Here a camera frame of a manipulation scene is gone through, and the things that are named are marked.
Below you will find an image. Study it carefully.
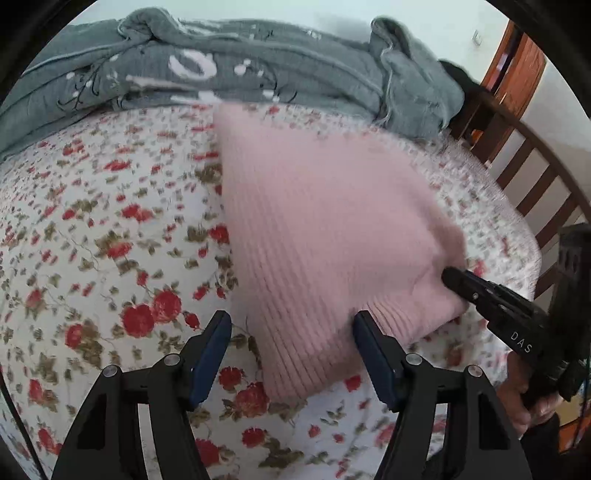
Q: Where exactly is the wooden door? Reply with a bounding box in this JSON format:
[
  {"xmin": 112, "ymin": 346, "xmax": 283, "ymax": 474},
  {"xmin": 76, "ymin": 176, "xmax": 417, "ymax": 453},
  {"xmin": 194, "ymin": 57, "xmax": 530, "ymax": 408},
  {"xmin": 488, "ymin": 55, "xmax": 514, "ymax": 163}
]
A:
[{"xmin": 480, "ymin": 21, "xmax": 548, "ymax": 121}]

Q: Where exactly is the grey printed blanket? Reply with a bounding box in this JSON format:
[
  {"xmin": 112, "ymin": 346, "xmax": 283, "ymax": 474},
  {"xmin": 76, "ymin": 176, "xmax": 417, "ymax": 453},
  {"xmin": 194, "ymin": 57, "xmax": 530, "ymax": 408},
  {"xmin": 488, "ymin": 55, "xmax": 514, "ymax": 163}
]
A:
[{"xmin": 0, "ymin": 9, "xmax": 465, "ymax": 158}]

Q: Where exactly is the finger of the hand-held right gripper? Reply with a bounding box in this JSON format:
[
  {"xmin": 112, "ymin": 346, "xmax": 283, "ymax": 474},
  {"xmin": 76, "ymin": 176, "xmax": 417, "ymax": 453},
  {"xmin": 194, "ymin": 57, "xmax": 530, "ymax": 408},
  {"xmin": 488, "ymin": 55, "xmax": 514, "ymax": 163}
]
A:
[{"xmin": 441, "ymin": 267, "xmax": 502, "ymax": 321}]

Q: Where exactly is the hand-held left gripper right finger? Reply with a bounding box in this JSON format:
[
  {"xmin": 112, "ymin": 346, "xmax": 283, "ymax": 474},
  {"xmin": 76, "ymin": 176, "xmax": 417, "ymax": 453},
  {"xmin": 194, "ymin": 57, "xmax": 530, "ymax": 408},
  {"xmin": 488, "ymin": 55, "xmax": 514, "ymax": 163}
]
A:
[{"xmin": 353, "ymin": 310, "xmax": 532, "ymax": 480}]

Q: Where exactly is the person's right forearm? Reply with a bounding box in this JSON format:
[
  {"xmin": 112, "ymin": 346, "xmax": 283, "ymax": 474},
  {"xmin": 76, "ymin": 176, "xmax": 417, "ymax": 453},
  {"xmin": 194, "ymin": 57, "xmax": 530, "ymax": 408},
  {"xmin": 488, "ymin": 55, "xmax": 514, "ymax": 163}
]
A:
[{"xmin": 521, "ymin": 412, "xmax": 580, "ymax": 480}]

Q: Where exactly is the floral bed sheet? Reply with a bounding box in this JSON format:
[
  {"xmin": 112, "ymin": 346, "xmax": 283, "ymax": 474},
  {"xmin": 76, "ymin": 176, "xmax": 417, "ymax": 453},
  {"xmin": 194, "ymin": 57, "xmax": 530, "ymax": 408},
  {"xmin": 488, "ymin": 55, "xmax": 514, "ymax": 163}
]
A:
[{"xmin": 0, "ymin": 104, "xmax": 543, "ymax": 480}]

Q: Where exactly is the person's right hand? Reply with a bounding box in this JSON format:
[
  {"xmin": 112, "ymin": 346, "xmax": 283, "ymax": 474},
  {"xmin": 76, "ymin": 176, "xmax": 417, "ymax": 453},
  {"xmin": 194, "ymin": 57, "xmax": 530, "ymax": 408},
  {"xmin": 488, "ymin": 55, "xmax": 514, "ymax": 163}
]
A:
[{"xmin": 496, "ymin": 351, "xmax": 561, "ymax": 437}]

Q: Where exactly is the black cable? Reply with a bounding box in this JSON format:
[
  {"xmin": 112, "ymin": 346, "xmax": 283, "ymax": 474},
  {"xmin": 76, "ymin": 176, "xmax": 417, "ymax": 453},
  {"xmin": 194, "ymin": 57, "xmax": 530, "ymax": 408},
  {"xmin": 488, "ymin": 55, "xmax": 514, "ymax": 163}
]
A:
[{"xmin": 0, "ymin": 364, "xmax": 49, "ymax": 480}]

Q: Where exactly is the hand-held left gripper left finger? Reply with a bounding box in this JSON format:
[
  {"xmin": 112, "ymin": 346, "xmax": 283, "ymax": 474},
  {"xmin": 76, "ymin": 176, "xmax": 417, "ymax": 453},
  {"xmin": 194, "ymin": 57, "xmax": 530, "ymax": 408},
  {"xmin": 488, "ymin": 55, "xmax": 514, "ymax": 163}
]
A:
[{"xmin": 51, "ymin": 310, "xmax": 232, "ymax": 480}]

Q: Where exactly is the wooden bed rail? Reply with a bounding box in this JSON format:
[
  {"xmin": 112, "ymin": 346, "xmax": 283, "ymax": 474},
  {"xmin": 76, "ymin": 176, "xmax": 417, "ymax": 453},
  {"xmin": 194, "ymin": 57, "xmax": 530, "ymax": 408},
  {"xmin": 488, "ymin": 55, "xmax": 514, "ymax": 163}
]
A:
[{"xmin": 450, "ymin": 88, "xmax": 591, "ymax": 305}]

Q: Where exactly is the pink knit sweater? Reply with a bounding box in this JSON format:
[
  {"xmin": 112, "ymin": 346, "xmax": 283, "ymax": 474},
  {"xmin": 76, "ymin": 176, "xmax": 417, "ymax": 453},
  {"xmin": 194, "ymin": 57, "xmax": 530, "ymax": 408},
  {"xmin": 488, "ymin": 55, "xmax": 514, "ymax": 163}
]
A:
[{"xmin": 213, "ymin": 104, "xmax": 469, "ymax": 402}]

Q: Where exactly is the dark cloth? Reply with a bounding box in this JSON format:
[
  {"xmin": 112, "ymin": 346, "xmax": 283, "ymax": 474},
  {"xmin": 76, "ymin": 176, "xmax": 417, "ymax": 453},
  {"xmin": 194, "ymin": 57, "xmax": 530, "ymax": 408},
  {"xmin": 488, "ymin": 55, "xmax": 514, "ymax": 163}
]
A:
[{"xmin": 438, "ymin": 60, "xmax": 485, "ymax": 139}]

